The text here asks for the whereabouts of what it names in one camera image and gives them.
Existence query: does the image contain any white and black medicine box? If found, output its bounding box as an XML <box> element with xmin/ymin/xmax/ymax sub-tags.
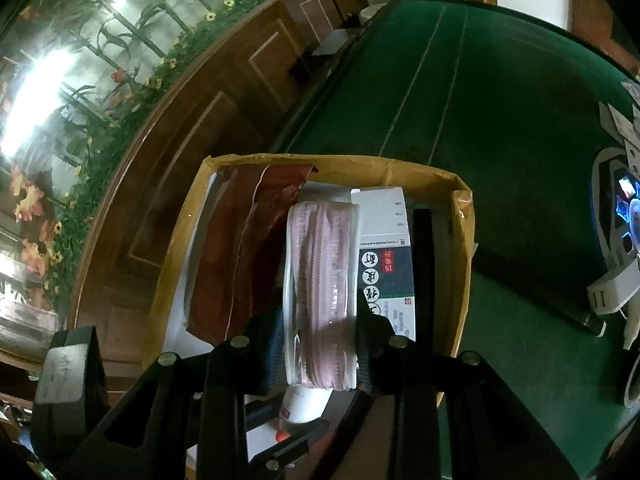
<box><xmin>350</xmin><ymin>188</ymin><xmax>416</xmax><ymax>340</ymax></box>

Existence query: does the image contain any pink cotton pad pack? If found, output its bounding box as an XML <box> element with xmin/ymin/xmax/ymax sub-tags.
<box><xmin>282</xmin><ymin>200</ymin><xmax>360</xmax><ymax>391</ymax></box>

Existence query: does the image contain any dark red foil pouch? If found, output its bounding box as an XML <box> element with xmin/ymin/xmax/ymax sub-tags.
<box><xmin>186</xmin><ymin>164</ymin><xmax>316</xmax><ymax>346</ymax></box>

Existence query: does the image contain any white square plastic case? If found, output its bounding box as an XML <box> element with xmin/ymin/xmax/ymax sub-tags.
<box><xmin>587</xmin><ymin>258</ymin><xmax>640</xmax><ymax>315</ymax></box>

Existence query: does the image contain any white bottle with orange cap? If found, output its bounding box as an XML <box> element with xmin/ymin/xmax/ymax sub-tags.
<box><xmin>276</xmin><ymin>385</ymin><xmax>333</xmax><ymax>443</ymax></box>

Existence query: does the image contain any black tube with white cap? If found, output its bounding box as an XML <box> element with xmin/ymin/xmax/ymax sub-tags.
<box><xmin>411</xmin><ymin>207</ymin><xmax>452</xmax><ymax>356</ymax></box>

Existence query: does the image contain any roll of adhesive tape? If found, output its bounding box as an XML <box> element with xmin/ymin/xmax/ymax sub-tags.
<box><xmin>623</xmin><ymin>359</ymin><xmax>640</xmax><ymax>408</ymax></box>

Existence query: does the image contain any wooden cabinet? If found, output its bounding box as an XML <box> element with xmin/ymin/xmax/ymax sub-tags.
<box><xmin>64</xmin><ymin>0</ymin><xmax>371</xmax><ymax>401</ymax></box>

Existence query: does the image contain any yellow cardboard storage box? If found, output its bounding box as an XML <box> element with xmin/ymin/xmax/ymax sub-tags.
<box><xmin>149</xmin><ymin>154</ymin><xmax>475</xmax><ymax>422</ymax></box>

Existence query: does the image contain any round mahjong table centre console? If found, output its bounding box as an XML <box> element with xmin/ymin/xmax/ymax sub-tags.
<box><xmin>589</xmin><ymin>142</ymin><xmax>640</xmax><ymax>281</ymax></box>

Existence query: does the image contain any scattered playing cards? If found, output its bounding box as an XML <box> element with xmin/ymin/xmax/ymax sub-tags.
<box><xmin>599</xmin><ymin>79</ymin><xmax>639</xmax><ymax>156</ymax></box>

